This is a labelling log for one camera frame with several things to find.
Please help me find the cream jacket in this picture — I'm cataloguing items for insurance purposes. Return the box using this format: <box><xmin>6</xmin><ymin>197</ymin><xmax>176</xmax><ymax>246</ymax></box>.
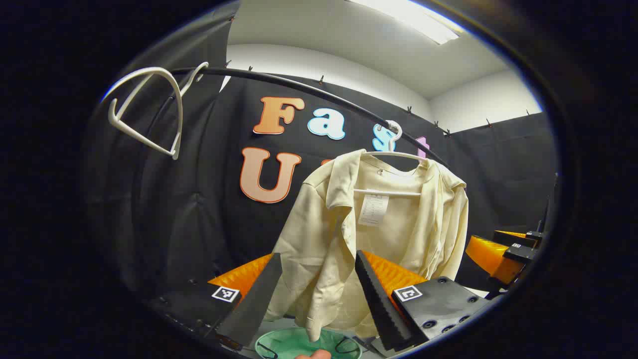
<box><xmin>263</xmin><ymin>149</ymin><xmax>470</xmax><ymax>344</ymax></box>

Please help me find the white plastic clothes hanger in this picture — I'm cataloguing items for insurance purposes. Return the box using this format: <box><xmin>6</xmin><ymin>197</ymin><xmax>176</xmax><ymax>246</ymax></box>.
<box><xmin>107</xmin><ymin>61</ymin><xmax>210</xmax><ymax>161</ymax></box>
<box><xmin>352</xmin><ymin>120</ymin><xmax>430</xmax><ymax>197</ymax></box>

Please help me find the black clothes rack rail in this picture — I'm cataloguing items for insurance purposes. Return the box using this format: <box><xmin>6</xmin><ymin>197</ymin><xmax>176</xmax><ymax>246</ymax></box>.
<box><xmin>145</xmin><ymin>66</ymin><xmax>453</xmax><ymax>170</ymax></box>

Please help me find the green laundry hamper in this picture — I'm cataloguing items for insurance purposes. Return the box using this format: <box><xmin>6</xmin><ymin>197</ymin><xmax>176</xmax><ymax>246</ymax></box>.
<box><xmin>254</xmin><ymin>327</ymin><xmax>363</xmax><ymax>359</ymax></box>

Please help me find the ceiling light panel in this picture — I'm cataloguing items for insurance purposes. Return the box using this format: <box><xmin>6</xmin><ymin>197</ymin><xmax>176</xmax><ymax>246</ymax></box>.
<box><xmin>346</xmin><ymin>0</ymin><xmax>467</xmax><ymax>45</ymax></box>

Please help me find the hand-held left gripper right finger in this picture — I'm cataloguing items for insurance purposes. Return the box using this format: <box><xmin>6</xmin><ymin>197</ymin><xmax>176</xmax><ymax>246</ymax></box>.
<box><xmin>354</xmin><ymin>249</ymin><xmax>494</xmax><ymax>352</ymax></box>

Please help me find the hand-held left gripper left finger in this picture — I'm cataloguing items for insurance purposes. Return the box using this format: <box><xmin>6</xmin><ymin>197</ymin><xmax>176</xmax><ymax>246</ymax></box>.
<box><xmin>147</xmin><ymin>252</ymin><xmax>284</xmax><ymax>350</ymax></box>

